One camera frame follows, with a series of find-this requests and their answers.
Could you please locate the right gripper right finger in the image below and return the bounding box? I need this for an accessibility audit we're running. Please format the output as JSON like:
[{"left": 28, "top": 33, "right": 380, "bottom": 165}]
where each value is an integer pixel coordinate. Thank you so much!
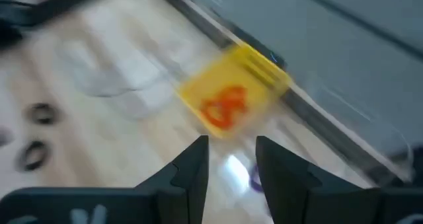
[{"left": 256, "top": 136, "right": 423, "bottom": 224}]

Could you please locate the purple spring keychain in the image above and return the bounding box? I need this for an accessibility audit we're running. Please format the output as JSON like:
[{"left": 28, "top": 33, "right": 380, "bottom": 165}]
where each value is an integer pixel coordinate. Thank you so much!
[{"left": 247, "top": 163, "right": 265, "bottom": 194}]

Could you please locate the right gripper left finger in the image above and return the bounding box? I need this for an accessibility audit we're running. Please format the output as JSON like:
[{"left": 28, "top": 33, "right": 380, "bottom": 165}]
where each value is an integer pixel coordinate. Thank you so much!
[{"left": 0, "top": 135, "right": 210, "bottom": 224}]

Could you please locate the orange spring keychain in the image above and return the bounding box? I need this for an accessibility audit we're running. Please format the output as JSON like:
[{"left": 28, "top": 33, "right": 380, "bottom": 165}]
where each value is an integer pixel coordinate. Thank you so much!
[
  {"left": 216, "top": 85, "right": 249, "bottom": 114},
  {"left": 200, "top": 100, "right": 237, "bottom": 131}
]

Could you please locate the yellow plastic basket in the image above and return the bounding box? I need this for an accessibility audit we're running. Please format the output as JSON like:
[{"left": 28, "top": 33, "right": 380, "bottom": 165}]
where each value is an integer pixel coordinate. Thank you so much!
[{"left": 176, "top": 42, "right": 293, "bottom": 139}]

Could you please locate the clear plastic bin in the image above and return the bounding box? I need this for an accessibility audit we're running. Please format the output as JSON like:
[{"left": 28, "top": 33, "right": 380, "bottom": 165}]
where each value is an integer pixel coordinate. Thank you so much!
[{"left": 56, "top": 5, "right": 181, "bottom": 122}]

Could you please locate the black spring keychain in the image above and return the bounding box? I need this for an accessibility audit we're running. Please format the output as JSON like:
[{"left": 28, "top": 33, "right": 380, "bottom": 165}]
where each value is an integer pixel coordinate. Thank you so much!
[
  {"left": 15, "top": 139, "right": 52, "bottom": 172},
  {"left": 22, "top": 101, "right": 62, "bottom": 126}
]

